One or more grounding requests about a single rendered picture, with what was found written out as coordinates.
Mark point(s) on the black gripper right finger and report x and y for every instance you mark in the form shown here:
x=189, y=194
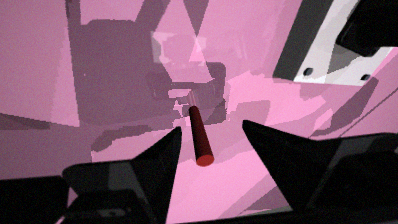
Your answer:
x=299, y=166

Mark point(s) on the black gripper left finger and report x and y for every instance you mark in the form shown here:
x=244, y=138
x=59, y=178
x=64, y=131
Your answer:
x=150, y=175

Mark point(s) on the red peg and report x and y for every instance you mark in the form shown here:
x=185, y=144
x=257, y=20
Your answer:
x=203, y=153

